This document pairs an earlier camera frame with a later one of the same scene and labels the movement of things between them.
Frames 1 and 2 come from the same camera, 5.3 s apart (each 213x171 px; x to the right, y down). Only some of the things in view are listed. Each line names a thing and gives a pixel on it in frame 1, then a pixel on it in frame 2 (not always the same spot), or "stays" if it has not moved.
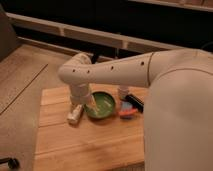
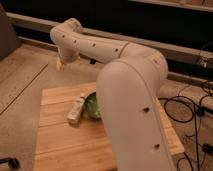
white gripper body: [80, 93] -> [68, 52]
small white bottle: [75, 114] stays
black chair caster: [13, 163] stays
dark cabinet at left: [8, 36] stays
